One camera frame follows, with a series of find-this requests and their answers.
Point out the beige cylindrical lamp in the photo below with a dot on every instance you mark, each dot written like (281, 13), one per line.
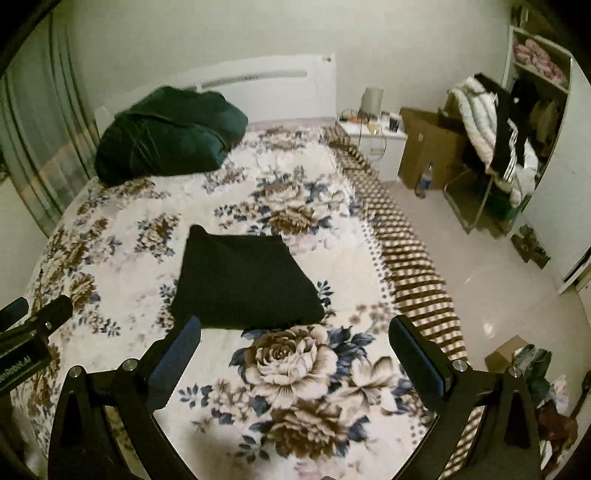
(373, 101)

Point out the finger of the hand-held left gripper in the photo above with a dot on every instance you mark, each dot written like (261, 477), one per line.
(13, 311)
(51, 314)

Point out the black striped garment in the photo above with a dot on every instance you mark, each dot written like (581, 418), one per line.
(505, 134)

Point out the plastic water bottle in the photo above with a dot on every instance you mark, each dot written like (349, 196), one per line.
(425, 180)

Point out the black and white sweater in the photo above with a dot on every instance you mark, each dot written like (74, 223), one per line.
(244, 281)

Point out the pink bedding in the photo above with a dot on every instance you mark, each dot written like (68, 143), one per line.
(538, 57)

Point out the small cardboard box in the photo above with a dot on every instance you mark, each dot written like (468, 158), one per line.
(505, 353)

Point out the metal frame chair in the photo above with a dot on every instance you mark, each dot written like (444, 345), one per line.
(466, 198)

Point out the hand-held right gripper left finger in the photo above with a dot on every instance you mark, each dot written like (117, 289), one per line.
(178, 353)

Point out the brown checkered bed sheet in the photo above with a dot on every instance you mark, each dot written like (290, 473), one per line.
(406, 258)

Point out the white wardrobe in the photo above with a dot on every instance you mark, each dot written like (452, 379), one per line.
(570, 207)

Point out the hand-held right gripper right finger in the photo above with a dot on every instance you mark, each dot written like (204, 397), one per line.
(422, 362)

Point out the striped curtain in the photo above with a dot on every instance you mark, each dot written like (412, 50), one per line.
(37, 129)

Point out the black cup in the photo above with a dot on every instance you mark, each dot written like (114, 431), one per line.
(395, 123)

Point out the white headboard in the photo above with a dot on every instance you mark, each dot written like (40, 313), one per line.
(286, 97)

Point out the dark green duvet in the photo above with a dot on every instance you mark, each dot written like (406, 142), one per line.
(171, 134)

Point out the pile of clothes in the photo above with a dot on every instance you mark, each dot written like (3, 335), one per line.
(549, 401)

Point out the pair of dark shoes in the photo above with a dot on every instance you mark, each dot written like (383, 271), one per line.
(531, 244)

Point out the large cardboard box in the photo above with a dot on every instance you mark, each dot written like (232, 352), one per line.
(434, 147)

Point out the white nightstand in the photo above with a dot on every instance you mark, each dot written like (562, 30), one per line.
(388, 152)

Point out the bed with floral cover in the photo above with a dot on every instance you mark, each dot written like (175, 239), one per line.
(295, 369)

